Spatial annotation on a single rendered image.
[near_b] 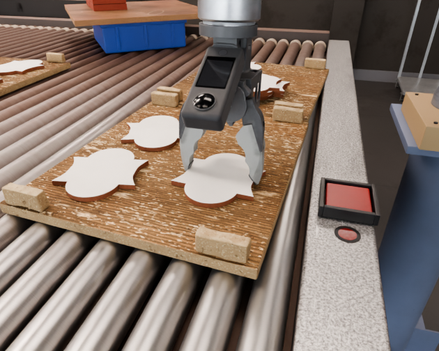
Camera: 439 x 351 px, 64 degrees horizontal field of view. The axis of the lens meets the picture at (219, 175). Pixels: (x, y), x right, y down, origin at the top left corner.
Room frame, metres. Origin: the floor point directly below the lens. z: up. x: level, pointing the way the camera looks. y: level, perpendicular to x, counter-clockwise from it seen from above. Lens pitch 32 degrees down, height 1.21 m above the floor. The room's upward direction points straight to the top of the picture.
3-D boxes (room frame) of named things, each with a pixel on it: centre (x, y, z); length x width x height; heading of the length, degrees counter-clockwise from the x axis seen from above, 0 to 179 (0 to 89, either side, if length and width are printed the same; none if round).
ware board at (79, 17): (1.54, 0.34, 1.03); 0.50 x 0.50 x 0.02; 24
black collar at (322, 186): (0.40, -0.18, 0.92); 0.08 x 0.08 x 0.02; 74
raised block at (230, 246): (0.28, 0.00, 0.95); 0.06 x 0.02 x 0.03; 71
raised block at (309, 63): (1.04, -0.28, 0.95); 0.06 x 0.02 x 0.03; 69
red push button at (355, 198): (0.40, -0.18, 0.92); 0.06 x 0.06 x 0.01; 74
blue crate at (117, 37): (1.48, 0.32, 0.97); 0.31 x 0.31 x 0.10; 24
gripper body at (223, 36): (0.46, -0.01, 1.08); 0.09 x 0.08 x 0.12; 161
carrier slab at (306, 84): (0.91, -0.08, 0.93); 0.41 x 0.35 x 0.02; 159
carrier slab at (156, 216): (0.51, 0.06, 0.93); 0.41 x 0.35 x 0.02; 161
